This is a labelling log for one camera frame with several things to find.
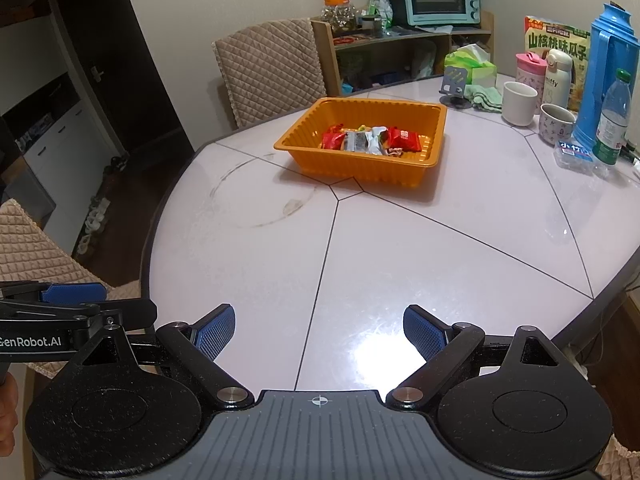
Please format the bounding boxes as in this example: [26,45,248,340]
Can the large seed snack bag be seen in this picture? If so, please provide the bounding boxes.
[524,15,592,113]

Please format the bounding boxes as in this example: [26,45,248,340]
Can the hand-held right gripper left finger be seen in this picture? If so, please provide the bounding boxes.
[80,304,253,411]

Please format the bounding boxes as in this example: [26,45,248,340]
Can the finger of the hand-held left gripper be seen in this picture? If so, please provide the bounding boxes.
[0,298,157,333]
[0,281,109,304]

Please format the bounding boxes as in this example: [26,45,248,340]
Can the person's left hand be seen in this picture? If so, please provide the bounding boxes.
[0,375,19,456]

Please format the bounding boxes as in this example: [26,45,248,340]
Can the large red snack packet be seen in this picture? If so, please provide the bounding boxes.
[384,127,422,153]

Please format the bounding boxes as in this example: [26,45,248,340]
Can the dark shoes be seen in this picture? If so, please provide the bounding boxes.
[100,154,132,181]

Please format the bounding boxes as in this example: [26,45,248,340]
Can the quilted beige chair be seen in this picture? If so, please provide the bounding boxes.
[211,17,328,131]

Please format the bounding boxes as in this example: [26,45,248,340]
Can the green cloth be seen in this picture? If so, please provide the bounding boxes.
[465,84,503,112]

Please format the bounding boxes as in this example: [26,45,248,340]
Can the beige cushioned chair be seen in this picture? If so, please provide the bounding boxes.
[0,199,146,378]

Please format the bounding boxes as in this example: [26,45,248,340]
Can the beige quilted seat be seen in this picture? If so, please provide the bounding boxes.
[597,430,640,480]

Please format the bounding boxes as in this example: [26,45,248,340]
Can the wooden shelf unit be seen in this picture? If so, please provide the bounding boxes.
[310,10,496,98]

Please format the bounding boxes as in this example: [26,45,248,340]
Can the green tissue pack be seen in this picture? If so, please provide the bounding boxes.
[444,44,497,86]

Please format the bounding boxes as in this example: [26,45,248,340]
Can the white insulated bottle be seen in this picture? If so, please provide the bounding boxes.
[542,49,573,108]

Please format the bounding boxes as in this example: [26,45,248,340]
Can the green plastic bag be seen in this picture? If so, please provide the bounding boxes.
[370,0,393,31]

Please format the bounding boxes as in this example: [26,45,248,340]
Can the pink tumbler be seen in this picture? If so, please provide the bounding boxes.
[515,51,547,113]

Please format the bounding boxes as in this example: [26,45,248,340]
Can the grey phone stand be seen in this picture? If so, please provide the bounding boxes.
[439,65,472,109]

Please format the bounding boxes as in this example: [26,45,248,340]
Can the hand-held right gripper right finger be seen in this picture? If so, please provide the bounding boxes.
[387,305,566,411]

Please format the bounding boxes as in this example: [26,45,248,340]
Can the white slippers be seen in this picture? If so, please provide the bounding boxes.
[74,195,111,257]

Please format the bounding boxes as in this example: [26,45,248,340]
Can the green snack packet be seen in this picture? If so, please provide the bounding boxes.
[356,124,388,157]

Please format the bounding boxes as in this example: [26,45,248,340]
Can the crinkled red snack packet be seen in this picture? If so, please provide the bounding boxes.
[321,126,347,151]

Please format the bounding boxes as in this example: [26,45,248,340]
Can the dark wooden door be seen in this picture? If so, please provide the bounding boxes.
[55,0,195,158]

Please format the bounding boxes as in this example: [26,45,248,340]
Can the silver snack packet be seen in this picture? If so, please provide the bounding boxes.
[342,131,370,153]

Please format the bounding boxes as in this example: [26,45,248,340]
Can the blue thermos jug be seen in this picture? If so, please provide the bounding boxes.
[571,2,640,153]

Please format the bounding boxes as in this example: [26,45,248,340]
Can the orange lid candy jar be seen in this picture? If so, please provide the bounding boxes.
[321,0,358,36]

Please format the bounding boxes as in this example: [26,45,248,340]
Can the white cabinet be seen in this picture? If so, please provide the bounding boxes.
[0,72,126,246]

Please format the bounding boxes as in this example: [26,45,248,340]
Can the clear box blue label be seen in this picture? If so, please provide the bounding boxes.
[554,140,596,173]

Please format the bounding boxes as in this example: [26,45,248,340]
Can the patterned white cup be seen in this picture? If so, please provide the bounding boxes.
[538,103,577,143]

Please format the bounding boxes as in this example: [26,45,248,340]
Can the clear water bottle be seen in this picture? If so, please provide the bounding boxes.
[592,69,632,166]

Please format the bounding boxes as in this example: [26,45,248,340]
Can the orange plastic tray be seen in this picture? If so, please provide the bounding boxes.
[273,97,448,190]

